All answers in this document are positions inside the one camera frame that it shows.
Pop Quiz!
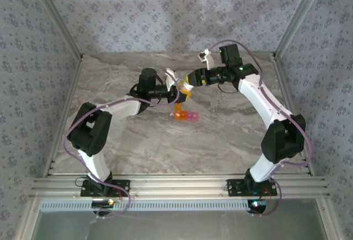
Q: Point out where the orange and pink pill organizer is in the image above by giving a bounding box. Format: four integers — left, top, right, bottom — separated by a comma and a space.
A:
173, 103, 200, 122

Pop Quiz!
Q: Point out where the small circuit board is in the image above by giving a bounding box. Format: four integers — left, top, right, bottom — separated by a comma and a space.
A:
247, 199, 270, 210
92, 199, 115, 208

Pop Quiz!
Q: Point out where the grey sheet metal panel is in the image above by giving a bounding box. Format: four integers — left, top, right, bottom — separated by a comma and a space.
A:
33, 209, 329, 240

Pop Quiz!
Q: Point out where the thin black right gripper cable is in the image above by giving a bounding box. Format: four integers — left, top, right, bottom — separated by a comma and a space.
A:
217, 81, 240, 94

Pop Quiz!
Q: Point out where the aluminium table side rail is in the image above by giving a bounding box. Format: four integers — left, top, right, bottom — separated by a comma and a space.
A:
41, 57, 85, 179
271, 55, 317, 177

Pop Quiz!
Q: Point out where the aluminium frame post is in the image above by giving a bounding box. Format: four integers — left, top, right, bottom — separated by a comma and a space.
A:
27, 0, 84, 60
272, 0, 330, 60

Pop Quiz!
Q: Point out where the aluminium mounting rail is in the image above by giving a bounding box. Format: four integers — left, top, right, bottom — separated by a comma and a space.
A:
29, 174, 331, 200

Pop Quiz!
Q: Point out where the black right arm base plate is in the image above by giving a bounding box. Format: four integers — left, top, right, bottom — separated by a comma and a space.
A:
227, 178, 278, 198

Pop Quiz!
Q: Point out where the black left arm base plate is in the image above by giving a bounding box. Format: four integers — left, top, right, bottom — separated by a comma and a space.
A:
81, 178, 131, 198

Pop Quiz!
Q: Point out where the grey slotted cable duct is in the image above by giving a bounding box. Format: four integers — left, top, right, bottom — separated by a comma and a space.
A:
40, 199, 250, 212

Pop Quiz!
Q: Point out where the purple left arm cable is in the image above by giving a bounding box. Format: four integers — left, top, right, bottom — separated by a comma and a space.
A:
62, 68, 180, 220

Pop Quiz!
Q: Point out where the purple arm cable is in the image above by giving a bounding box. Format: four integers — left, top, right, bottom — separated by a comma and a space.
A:
208, 39, 314, 218
62, 68, 180, 220

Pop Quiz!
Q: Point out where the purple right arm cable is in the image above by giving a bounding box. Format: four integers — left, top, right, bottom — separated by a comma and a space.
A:
208, 39, 314, 218

